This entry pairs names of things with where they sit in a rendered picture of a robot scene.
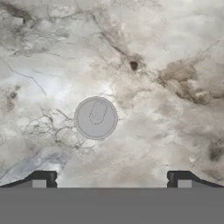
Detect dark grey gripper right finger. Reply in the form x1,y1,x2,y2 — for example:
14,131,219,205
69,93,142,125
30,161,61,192
166,170,224,189

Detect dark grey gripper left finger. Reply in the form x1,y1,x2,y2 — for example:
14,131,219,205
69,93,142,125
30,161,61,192
0,170,59,189

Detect grey soda can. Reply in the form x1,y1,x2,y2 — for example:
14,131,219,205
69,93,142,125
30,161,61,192
73,96,119,141

